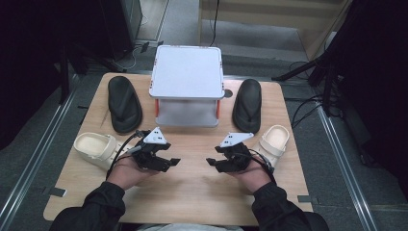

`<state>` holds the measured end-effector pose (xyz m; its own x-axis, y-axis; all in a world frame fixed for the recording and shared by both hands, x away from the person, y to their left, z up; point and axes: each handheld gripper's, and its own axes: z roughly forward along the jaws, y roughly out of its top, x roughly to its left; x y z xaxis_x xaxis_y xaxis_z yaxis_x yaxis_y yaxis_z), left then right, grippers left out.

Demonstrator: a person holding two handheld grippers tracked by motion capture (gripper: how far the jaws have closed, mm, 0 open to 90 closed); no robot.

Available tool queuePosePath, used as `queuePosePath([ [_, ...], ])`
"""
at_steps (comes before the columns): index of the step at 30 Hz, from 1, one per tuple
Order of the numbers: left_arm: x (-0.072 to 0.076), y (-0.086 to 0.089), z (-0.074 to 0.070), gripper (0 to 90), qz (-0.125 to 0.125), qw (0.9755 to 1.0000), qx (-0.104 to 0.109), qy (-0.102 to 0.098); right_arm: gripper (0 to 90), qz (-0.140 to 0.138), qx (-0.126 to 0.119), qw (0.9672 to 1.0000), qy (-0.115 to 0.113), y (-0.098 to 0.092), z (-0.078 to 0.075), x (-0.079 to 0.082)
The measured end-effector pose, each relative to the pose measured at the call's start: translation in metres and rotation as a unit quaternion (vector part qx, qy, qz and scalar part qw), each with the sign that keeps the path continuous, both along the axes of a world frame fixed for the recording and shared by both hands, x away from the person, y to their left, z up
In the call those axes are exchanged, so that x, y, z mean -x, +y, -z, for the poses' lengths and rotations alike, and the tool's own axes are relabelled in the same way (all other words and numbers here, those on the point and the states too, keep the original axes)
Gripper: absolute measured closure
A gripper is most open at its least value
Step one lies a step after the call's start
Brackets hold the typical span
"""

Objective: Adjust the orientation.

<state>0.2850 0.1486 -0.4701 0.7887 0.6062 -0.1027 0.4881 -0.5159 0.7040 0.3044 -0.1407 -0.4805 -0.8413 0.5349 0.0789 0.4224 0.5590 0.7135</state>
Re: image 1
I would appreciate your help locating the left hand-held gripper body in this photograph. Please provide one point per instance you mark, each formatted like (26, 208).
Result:
(154, 136)

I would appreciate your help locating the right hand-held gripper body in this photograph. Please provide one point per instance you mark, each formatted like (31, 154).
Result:
(235, 139)

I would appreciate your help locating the black flip-flop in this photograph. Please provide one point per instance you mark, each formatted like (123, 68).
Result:
(123, 106)
(247, 106)

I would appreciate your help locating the cream clog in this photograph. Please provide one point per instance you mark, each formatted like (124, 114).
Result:
(275, 138)
(93, 146)

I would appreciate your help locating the white shoe rack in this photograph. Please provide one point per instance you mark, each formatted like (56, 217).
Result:
(187, 70)

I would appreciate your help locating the person's right hand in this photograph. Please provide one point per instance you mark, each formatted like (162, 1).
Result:
(255, 178)

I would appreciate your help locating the person's left hand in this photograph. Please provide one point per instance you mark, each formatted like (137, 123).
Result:
(126, 173)

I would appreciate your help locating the round table grommet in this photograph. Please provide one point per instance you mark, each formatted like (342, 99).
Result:
(228, 93)

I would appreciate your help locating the grey tape strip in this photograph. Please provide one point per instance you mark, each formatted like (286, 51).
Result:
(56, 192)
(306, 199)

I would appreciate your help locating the black tripod stand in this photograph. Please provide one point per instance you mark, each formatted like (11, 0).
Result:
(327, 89)

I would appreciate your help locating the dark cabinet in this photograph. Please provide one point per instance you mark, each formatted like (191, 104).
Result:
(122, 25)

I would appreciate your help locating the black curtain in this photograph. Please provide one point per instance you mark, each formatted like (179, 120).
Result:
(378, 80)
(19, 64)

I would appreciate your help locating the black metal post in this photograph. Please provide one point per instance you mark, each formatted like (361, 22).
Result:
(64, 80)

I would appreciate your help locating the metal floor rail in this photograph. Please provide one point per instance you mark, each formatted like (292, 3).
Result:
(35, 154)
(341, 160)

